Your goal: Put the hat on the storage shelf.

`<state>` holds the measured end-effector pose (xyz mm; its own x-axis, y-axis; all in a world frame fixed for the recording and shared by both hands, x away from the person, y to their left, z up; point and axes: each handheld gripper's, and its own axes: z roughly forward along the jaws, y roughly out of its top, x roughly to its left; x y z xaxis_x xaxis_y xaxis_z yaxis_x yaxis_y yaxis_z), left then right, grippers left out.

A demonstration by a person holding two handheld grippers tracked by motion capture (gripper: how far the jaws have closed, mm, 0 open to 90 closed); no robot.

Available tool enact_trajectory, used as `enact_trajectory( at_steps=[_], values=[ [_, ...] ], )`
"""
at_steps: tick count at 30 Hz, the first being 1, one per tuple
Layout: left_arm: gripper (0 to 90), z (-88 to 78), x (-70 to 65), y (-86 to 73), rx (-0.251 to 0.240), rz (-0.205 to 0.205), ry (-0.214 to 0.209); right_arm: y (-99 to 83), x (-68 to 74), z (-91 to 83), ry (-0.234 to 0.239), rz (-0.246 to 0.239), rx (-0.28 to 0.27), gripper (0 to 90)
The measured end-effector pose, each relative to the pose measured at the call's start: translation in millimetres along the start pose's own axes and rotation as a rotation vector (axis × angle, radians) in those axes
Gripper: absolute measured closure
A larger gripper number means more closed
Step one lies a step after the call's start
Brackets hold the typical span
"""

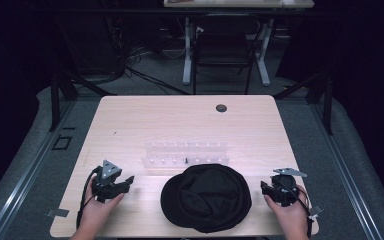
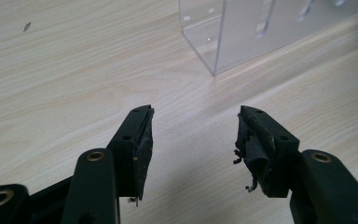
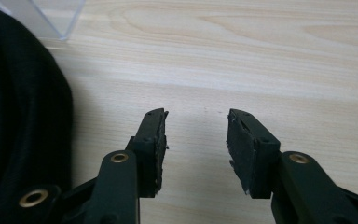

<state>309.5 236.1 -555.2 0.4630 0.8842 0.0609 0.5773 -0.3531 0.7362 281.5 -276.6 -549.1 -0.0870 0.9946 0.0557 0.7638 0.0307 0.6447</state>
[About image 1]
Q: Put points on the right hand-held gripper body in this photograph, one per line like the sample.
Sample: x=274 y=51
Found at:
x=285 y=186

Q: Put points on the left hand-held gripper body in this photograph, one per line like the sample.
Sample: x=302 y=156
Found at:
x=108 y=186

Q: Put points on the black hat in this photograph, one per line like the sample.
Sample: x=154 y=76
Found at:
x=206 y=200

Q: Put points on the person's left hand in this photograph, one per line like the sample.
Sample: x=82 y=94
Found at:
x=97 y=208

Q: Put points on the person's right hand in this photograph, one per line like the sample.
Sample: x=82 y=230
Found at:
x=290 y=215

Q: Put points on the clear acrylic peg rack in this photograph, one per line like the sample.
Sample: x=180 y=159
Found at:
x=186 y=154

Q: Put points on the black metal stand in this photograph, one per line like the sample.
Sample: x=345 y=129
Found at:
x=328 y=100
x=55 y=100

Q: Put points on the white-legged desk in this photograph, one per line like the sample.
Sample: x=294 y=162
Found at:
x=187 y=50

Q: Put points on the black chair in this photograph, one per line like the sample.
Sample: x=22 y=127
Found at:
x=223 y=43

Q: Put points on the grey table edge bracket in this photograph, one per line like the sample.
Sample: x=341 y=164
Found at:
x=316 y=210
x=57 y=213

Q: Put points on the metal floor rail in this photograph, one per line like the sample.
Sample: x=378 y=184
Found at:
x=30 y=160
x=346 y=166

